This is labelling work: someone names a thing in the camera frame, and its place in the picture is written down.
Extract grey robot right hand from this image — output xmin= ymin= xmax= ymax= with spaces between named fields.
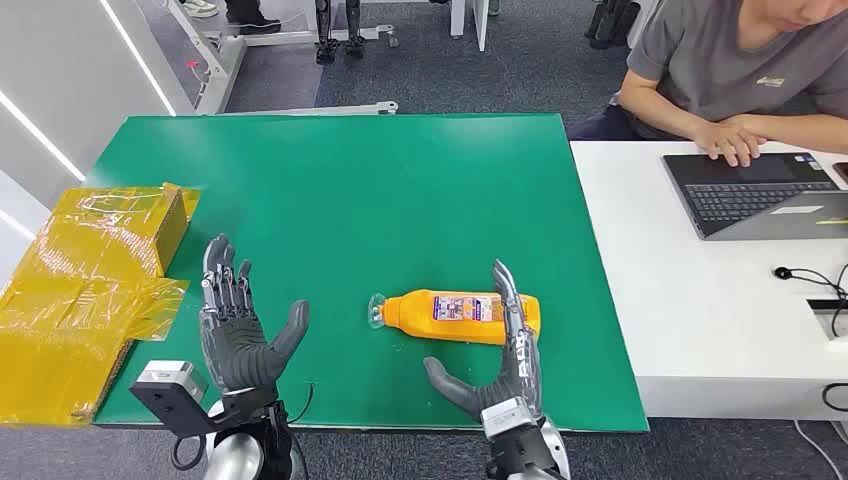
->
xmin=423 ymin=259 xmax=545 ymax=420

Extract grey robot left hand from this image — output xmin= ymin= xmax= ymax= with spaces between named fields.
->
xmin=199 ymin=233 xmax=311 ymax=397

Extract orange plastic bottle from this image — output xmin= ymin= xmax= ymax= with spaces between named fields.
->
xmin=368 ymin=288 xmax=542 ymax=347

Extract yellow taped cardboard box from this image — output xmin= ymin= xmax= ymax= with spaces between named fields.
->
xmin=0 ymin=183 xmax=202 ymax=426

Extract green table board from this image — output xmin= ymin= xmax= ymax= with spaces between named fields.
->
xmin=82 ymin=112 xmax=651 ymax=435

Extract dark grey laptop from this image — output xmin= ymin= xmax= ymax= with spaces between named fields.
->
xmin=662 ymin=152 xmax=848 ymax=242

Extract person's hand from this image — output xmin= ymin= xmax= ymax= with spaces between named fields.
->
xmin=692 ymin=119 xmax=768 ymax=168

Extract black robot legs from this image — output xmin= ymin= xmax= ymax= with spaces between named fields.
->
xmin=313 ymin=0 xmax=367 ymax=66

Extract standing person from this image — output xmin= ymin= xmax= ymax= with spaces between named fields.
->
xmin=223 ymin=0 xmax=284 ymax=36

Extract white shoe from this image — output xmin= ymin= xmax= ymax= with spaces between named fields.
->
xmin=178 ymin=0 xmax=221 ymax=20

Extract white desk leg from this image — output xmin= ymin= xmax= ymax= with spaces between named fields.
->
xmin=449 ymin=0 xmax=491 ymax=52

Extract black chair base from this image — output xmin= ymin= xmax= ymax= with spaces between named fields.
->
xmin=584 ymin=0 xmax=643 ymax=50

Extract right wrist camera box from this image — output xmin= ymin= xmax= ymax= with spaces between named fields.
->
xmin=480 ymin=397 xmax=539 ymax=441

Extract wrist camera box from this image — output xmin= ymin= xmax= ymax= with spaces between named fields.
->
xmin=129 ymin=360 xmax=233 ymax=439
xmin=480 ymin=397 xmax=539 ymax=441

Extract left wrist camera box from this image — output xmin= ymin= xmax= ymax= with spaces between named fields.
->
xmin=129 ymin=360 xmax=233 ymax=439

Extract black cable with round plug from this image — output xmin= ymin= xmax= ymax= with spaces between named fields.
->
xmin=773 ymin=263 xmax=848 ymax=301

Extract white metal stand frame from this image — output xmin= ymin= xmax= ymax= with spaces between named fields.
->
xmin=162 ymin=0 xmax=400 ymax=117

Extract white cable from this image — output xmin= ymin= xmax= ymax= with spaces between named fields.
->
xmin=793 ymin=419 xmax=848 ymax=480

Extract black looped cable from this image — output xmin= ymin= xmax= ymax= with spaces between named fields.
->
xmin=821 ymin=382 xmax=848 ymax=413

